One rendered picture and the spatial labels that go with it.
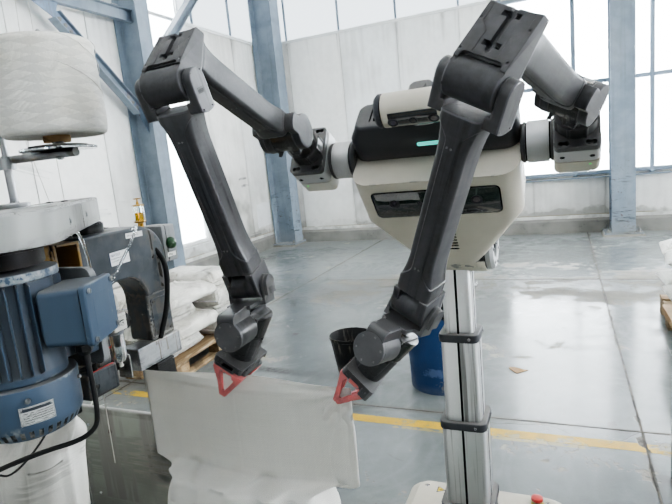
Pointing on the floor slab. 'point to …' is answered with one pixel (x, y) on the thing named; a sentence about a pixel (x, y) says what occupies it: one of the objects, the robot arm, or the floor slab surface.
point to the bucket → (342, 340)
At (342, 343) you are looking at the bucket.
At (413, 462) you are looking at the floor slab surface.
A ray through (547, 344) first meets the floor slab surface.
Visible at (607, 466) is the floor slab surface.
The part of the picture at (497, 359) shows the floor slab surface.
